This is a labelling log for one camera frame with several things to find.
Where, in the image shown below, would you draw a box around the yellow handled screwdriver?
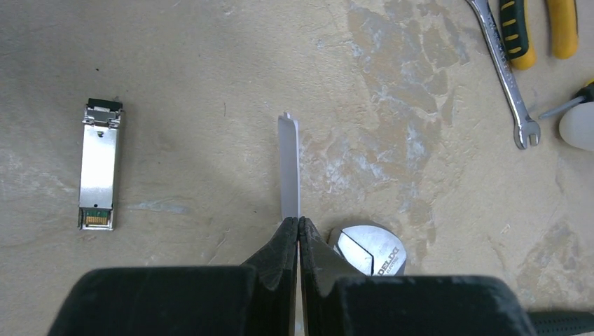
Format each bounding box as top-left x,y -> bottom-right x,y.
539,80 -> 593,120

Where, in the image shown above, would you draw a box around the small silver wrench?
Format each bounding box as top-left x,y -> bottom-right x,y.
467,0 -> 541,150

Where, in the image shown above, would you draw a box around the silver sfp module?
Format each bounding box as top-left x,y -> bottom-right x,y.
78,98 -> 124,231

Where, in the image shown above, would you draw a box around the white pvc pipe frame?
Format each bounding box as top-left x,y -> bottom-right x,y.
558,102 -> 594,152

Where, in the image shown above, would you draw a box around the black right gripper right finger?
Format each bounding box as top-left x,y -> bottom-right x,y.
298,217 -> 536,335

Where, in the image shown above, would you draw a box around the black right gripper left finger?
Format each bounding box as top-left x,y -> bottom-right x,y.
49,218 -> 298,335

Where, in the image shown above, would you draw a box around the white battery cover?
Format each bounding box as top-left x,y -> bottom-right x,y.
277,113 -> 301,219

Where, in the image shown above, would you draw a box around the yellow long nose pliers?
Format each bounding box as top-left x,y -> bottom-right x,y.
498,0 -> 579,70

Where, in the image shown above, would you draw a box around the red adjustable wrench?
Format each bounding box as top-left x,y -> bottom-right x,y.
328,222 -> 407,277

